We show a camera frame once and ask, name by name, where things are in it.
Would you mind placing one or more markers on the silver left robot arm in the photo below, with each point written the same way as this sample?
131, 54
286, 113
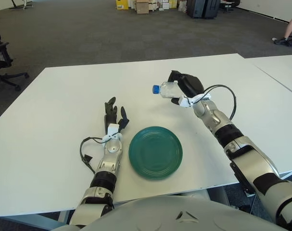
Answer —
107, 156

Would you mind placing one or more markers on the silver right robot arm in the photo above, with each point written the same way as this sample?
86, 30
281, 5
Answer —
251, 161

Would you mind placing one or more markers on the grey robot torso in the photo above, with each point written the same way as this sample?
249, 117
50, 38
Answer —
160, 214

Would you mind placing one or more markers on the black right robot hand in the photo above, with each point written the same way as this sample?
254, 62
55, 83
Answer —
190, 84

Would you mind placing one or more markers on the white desk base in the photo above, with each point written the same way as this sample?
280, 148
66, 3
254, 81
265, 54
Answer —
21, 4

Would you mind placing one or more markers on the white plastic bag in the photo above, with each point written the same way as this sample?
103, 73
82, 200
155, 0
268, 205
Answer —
182, 7

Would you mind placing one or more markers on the clear bottle with blue cap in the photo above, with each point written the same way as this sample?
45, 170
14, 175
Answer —
167, 89

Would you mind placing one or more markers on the green round plate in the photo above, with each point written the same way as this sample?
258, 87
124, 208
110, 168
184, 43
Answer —
155, 154

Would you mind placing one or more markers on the yellow box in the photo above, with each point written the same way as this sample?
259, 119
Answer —
122, 4

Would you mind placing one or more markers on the black cabinet in background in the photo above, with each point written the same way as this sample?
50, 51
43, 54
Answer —
211, 9

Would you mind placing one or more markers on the stack of white boxes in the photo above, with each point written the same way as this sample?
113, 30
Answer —
162, 4

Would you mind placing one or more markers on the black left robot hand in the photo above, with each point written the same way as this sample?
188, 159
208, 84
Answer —
110, 115

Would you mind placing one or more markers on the brown cardboard box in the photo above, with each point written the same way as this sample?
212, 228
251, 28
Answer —
142, 8

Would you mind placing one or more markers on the seated person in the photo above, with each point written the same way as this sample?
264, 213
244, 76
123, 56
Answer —
290, 29

